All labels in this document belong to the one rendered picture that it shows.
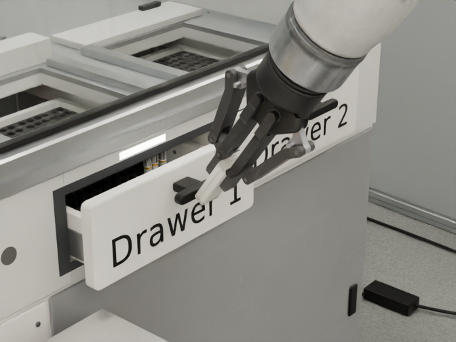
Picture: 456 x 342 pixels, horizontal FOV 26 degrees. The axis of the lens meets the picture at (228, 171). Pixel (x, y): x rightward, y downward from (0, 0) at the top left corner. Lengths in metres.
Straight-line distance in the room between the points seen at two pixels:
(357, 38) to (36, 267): 0.47
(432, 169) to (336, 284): 1.36
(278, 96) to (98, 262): 0.29
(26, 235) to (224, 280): 0.41
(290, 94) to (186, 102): 0.29
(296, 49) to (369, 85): 0.67
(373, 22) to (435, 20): 1.99
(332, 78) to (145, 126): 0.32
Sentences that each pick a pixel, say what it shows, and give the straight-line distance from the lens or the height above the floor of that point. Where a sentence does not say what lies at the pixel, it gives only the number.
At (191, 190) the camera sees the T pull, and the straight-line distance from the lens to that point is 1.17.
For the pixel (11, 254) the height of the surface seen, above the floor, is 0.88.
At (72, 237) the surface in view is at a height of 0.87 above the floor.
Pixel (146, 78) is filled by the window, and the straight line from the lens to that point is 1.23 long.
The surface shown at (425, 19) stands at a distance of 2.93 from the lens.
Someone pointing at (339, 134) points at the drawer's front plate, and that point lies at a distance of 1.56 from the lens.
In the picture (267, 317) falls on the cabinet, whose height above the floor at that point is 0.56.
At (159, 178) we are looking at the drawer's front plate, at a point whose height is 0.92.
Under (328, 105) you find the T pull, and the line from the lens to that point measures 1.44.
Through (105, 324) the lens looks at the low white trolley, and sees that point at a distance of 1.20.
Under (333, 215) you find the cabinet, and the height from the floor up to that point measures 0.67.
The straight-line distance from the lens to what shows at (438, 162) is 3.03.
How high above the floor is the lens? 1.42
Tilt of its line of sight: 25 degrees down
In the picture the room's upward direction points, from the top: straight up
